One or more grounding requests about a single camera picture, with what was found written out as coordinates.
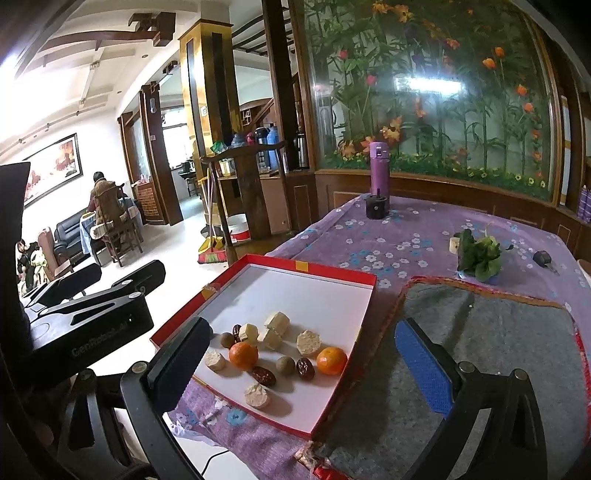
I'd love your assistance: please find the purple thermos bottle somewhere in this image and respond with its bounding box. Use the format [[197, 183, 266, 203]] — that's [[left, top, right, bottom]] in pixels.
[[368, 141, 391, 199]]

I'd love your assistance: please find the purple floral tablecloth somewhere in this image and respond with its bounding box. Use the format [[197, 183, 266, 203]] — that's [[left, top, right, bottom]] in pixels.
[[166, 194, 591, 480]]

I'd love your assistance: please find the steel thermos jug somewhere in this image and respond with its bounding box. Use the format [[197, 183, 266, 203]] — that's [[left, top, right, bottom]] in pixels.
[[293, 129, 310, 171]]

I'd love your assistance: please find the framed wall painting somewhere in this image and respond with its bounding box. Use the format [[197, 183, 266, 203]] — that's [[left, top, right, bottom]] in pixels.
[[21, 133, 84, 210]]

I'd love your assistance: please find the colourful broom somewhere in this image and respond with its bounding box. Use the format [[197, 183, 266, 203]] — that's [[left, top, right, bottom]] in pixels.
[[198, 166, 229, 265]]

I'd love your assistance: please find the floral glass panel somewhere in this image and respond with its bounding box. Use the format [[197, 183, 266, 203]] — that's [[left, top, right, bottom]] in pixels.
[[302, 0, 561, 199]]

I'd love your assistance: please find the grey felt mat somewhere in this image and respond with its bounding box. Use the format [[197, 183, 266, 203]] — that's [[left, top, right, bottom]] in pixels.
[[295, 276, 580, 480]]

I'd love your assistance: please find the round beige cracker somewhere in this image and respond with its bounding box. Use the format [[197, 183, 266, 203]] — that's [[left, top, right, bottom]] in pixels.
[[296, 329, 322, 356]]

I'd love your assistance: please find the black car key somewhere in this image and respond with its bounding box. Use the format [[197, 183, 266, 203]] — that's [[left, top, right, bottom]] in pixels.
[[532, 250, 560, 274]]

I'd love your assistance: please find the green leafy vegetable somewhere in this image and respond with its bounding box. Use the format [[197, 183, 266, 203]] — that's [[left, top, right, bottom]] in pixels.
[[456, 226, 514, 283]]

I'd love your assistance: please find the black leather sofa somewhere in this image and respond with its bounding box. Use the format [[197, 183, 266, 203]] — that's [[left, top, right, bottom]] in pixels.
[[53, 210, 100, 259]]

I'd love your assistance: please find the wooden ceiling lamp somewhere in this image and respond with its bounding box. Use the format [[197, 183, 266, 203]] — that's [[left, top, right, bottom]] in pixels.
[[128, 11, 177, 47]]

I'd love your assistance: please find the orange tangerine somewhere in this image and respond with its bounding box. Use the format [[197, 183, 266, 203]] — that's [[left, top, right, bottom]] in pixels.
[[317, 346, 348, 376], [228, 342, 259, 371]]

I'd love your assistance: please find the thin black cable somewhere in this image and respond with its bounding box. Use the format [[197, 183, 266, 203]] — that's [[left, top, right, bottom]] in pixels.
[[201, 448, 232, 472]]

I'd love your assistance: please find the carved wooden dining chair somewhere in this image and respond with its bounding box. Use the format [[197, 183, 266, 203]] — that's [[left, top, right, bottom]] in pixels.
[[90, 187, 144, 267], [38, 227, 75, 278]]

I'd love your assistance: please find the golden square pillar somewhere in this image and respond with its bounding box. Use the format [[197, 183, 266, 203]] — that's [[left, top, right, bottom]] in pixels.
[[179, 18, 241, 160]]

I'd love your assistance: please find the brick pattern counter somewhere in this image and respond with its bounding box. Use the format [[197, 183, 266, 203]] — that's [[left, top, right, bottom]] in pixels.
[[134, 181, 160, 222]]

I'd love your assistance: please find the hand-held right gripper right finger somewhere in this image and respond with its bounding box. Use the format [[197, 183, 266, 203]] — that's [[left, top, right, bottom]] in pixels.
[[394, 318, 566, 480]]

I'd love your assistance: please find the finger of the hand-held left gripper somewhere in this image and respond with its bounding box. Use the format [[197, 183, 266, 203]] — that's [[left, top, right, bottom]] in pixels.
[[39, 260, 167, 324], [36, 263, 103, 308]]

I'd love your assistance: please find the small black container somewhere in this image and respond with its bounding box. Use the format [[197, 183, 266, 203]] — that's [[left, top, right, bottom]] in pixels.
[[366, 188, 389, 220]]

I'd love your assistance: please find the beige cube biscuit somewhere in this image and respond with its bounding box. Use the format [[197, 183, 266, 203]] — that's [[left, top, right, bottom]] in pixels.
[[257, 330, 283, 352]]

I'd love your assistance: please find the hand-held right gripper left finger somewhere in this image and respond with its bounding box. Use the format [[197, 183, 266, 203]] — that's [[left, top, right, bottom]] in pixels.
[[58, 316, 214, 480]]

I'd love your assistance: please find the red box with white inside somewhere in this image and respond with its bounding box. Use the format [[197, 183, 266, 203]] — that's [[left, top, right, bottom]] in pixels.
[[150, 254, 378, 440]]

